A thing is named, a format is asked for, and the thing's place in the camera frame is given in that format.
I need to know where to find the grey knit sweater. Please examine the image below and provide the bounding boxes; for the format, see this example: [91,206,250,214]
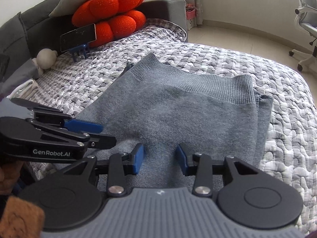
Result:
[77,53,273,188]

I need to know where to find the grey office chair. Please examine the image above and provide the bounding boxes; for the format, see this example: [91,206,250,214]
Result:
[288,0,316,74]

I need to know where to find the smartphone on stand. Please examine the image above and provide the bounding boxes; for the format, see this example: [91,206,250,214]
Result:
[60,24,97,52]

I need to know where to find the brown fuzzy sleeve cuff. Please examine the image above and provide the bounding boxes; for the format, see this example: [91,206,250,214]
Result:
[1,196,45,238]

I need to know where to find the grey patterned quilt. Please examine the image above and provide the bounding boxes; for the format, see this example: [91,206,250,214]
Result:
[27,20,316,234]

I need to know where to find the pink storage basket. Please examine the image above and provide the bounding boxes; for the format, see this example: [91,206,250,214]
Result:
[186,8,196,20]

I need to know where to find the blue phone stand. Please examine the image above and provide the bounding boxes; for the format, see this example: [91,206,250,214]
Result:
[69,44,90,62]

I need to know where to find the person left hand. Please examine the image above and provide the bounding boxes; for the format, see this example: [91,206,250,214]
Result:
[0,161,24,195]

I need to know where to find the white plush toy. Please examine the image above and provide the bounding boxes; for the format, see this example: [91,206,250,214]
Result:
[32,48,58,76]

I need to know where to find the orange pumpkin plush cushion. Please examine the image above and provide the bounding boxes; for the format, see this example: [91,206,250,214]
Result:
[72,0,146,48]

